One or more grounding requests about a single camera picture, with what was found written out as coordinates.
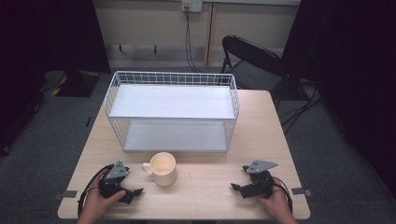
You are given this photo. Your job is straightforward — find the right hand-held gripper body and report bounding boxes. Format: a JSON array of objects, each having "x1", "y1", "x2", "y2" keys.
[{"x1": 241, "y1": 159, "x2": 278, "y2": 200}]

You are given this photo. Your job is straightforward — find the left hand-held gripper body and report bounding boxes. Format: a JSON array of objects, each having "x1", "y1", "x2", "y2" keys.
[{"x1": 98, "y1": 160, "x2": 131, "y2": 200}]

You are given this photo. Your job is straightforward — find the cream ceramic mug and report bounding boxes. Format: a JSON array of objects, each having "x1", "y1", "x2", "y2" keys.
[{"x1": 141, "y1": 151, "x2": 178, "y2": 188}]

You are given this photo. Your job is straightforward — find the white wire shelf rack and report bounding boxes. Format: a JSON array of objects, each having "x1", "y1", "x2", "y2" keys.
[{"x1": 104, "y1": 70, "x2": 240, "y2": 153}]

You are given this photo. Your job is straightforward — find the person's right hand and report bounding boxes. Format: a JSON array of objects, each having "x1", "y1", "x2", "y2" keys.
[{"x1": 255, "y1": 176, "x2": 292, "y2": 218}]

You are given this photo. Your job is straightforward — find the person's left hand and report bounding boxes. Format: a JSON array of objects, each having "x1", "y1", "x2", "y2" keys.
[{"x1": 81, "y1": 169, "x2": 127, "y2": 219}]

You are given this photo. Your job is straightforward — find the grey tape strip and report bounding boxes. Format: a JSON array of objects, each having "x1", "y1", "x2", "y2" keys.
[
  {"x1": 53, "y1": 189, "x2": 78, "y2": 201},
  {"x1": 290, "y1": 187, "x2": 314, "y2": 198}
]

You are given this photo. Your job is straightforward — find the black stand base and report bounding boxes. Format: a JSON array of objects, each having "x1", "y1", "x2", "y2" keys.
[{"x1": 38, "y1": 69, "x2": 102, "y2": 98}]

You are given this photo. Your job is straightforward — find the black folding chair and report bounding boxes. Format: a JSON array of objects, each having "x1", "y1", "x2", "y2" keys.
[{"x1": 219, "y1": 35, "x2": 312, "y2": 105}]

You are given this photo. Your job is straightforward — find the black curtain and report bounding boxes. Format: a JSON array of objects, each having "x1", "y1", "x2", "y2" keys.
[
  {"x1": 280, "y1": 0, "x2": 396, "y2": 200},
  {"x1": 0, "y1": 0, "x2": 111, "y2": 157}
]

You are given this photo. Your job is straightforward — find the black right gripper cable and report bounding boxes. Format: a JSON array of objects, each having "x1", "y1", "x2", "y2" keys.
[{"x1": 272, "y1": 175, "x2": 294, "y2": 215}]

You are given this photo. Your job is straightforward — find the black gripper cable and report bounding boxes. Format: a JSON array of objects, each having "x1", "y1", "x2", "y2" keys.
[
  {"x1": 272, "y1": 175, "x2": 294, "y2": 215},
  {"x1": 77, "y1": 163, "x2": 115, "y2": 217}
]

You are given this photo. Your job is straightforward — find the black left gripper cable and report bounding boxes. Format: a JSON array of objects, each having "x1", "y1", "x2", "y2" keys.
[{"x1": 77, "y1": 163, "x2": 115, "y2": 217}]

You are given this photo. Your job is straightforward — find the black floor cables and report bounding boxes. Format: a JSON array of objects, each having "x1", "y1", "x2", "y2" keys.
[{"x1": 279, "y1": 78, "x2": 323, "y2": 135}]

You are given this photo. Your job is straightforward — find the black wall socket cable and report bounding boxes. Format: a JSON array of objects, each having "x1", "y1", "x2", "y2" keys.
[{"x1": 184, "y1": 6, "x2": 205, "y2": 74}]

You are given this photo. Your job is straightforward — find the white wall socket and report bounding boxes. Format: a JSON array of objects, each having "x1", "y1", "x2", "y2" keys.
[{"x1": 181, "y1": 0, "x2": 204, "y2": 14}]

